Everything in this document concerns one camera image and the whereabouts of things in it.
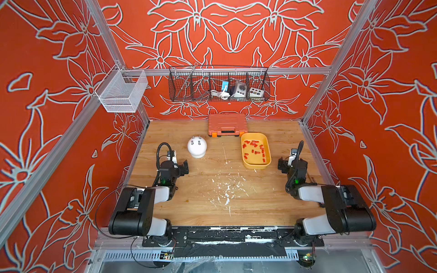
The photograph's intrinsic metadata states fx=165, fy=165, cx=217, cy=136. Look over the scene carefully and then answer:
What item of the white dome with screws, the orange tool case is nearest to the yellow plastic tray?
the orange tool case

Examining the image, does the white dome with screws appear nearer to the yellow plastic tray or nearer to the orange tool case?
the orange tool case

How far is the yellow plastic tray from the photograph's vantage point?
0.96 m

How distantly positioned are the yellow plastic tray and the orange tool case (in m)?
0.05

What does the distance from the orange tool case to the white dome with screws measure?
0.44 feet

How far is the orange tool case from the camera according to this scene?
1.09 metres

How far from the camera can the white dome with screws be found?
0.96 m

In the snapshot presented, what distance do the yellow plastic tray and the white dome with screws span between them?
24cm
